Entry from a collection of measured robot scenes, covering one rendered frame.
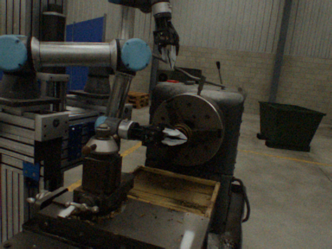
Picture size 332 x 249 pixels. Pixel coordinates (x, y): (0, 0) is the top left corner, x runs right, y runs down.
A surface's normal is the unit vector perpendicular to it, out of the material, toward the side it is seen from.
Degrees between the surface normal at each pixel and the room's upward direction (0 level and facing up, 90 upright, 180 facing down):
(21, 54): 91
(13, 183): 90
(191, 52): 90
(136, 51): 89
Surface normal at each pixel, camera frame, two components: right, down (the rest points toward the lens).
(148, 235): 0.11, -0.98
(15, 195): -0.39, 0.13
